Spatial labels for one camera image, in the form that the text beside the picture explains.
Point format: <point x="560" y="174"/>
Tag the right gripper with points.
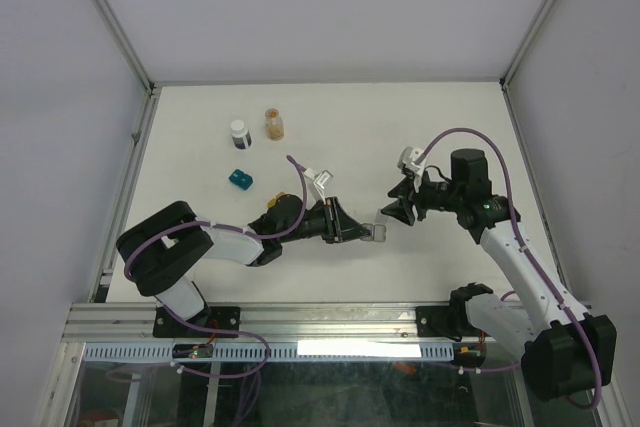
<point x="401" y="208"/>

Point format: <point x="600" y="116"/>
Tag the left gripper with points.
<point x="339" y="226"/>

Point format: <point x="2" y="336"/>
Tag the grey pill box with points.
<point x="377" y="228"/>

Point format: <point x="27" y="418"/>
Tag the clear bottle with orange pills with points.
<point x="274" y="124"/>

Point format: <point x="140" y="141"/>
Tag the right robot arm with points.
<point x="562" y="349"/>

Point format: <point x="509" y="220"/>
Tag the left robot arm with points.
<point x="159" y="252"/>

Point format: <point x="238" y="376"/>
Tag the yellow pill box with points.
<point x="274" y="200"/>

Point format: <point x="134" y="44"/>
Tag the blue pill box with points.
<point x="241" y="179"/>

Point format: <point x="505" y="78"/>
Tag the white cap pill bottle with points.
<point x="240" y="134"/>

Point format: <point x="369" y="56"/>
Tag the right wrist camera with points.
<point x="412" y="163"/>

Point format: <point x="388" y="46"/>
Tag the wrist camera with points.
<point x="317" y="182"/>
<point x="412" y="163"/>

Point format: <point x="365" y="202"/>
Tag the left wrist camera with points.
<point x="317" y="182"/>

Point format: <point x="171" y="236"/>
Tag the white slotted cable duct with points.
<point x="300" y="351"/>

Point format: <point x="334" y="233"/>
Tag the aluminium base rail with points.
<point x="276" y="322"/>

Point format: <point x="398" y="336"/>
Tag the right aluminium frame post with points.
<point x="537" y="23"/>

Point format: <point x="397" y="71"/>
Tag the aluminium frame post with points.
<point x="537" y="23"/>
<point x="123" y="43"/>

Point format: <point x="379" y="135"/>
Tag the left aluminium frame post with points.
<point x="123" y="43"/>

